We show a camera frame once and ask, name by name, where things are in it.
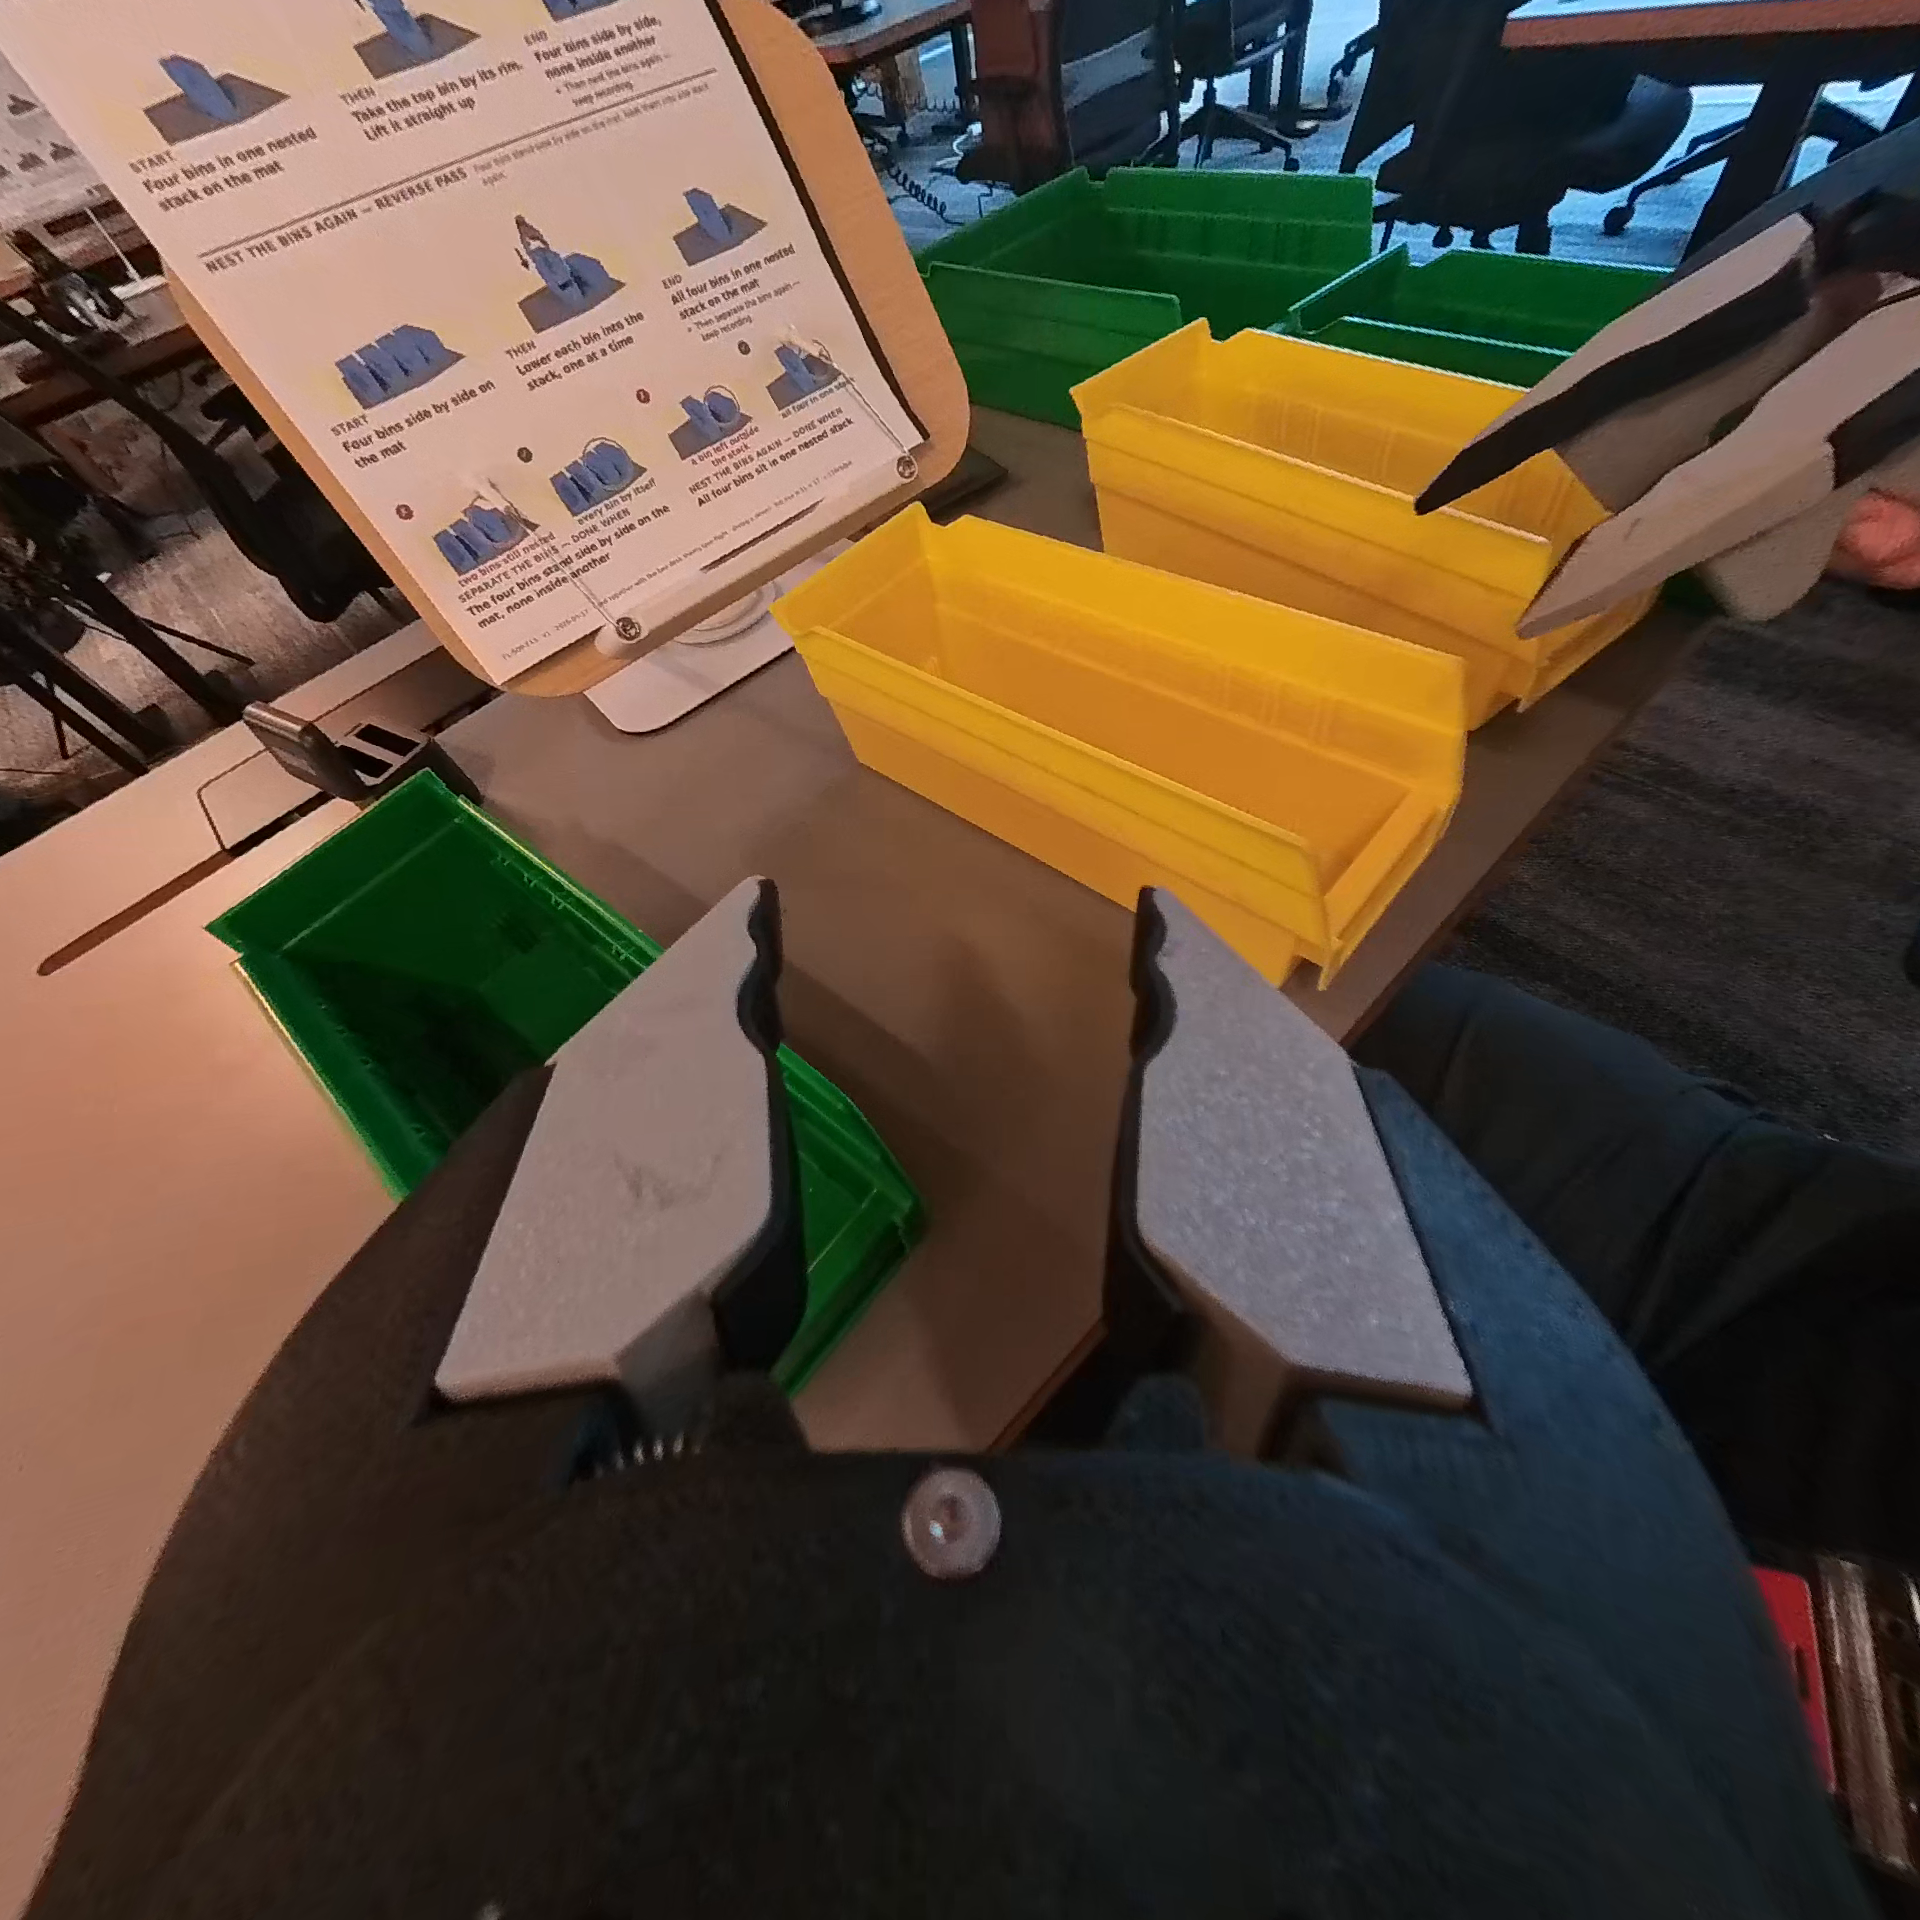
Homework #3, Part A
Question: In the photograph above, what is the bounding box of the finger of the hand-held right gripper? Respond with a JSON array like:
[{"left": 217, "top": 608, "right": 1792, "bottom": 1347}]
[
  {"left": 1515, "top": 424, "right": 1846, "bottom": 641},
  {"left": 1413, "top": 208, "right": 1920, "bottom": 517}
]

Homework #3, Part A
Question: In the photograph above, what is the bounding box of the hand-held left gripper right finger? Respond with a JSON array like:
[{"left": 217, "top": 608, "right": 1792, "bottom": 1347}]
[{"left": 1103, "top": 884, "right": 1476, "bottom": 1459}]

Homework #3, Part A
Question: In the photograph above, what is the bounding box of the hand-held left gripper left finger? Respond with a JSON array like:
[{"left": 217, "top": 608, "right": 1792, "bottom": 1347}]
[{"left": 431, "top": 878, "right": 811, "bottom": 1405}]

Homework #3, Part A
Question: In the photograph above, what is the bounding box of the green plastic bin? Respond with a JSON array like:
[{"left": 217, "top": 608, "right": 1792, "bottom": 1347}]
[
  {"left": 1287, "top": 241, "right": 1674, "bottom": 390},
  {"left": 241, "top": 786, "right": 894, "bottom": 1351},
  {"left": 206, "top": 770, "right": 927, "bottom": 1399},
  {"left": 916, "top": 163, "right": 1379, "bottom": 430}
]

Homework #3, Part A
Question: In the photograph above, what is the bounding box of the yellow plastic bin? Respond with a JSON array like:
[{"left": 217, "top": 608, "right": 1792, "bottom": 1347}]
[
  {"left": 1069, "top": 322, "right": 1660, "bottom": 729},
  {"left": 771, "top": 502, "right": 1467, "bottom": 990}
]

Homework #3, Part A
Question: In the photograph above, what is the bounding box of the person's right hand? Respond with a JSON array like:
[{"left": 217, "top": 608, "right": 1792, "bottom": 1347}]
[{"left": 1836, "top": 491, "right": 1920, "bottom": 590}]

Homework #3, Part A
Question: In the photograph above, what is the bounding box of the wooden table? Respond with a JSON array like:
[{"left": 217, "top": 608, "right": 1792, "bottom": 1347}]
[{"left": 1502, "top": 0, "right": 1920, "bottom": 270}]

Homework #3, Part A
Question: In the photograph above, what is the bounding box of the black office chair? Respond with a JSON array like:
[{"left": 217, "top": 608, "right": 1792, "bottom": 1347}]
[
  {"left": 1171, "top": 0, "right": 1308, "bottom": 171},
  {"left": 1340, "top": 0, "right": 1698, "bottom": 255}
]

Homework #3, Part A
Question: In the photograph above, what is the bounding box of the person's dark clothing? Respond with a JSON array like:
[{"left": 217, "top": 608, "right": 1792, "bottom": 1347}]
[{"left": 1353, "top": 963, "right": 1920, "bottom": 1561}]

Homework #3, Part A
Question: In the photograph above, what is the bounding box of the white stand base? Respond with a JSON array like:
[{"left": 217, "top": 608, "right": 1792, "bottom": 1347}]
[{"left": 581, "top": 581, "right": 844, "bottom": 735}]

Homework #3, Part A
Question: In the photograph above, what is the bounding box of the red and black object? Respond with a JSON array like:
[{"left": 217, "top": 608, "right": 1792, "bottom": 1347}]
[{"left": 1747, "top": 1552, "right": 1920, "bottom": 1884}]

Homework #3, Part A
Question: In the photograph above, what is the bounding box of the wooden display board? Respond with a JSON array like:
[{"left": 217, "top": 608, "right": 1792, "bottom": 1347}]
[{"left": 405, "top": 0, "right": 973, "bottom": 701}]

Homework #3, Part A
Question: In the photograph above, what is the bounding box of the printed instruction sheet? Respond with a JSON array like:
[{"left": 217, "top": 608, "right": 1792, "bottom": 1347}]
[{"left": 0, "top": 0, "right": 927, "bottom": 695}]

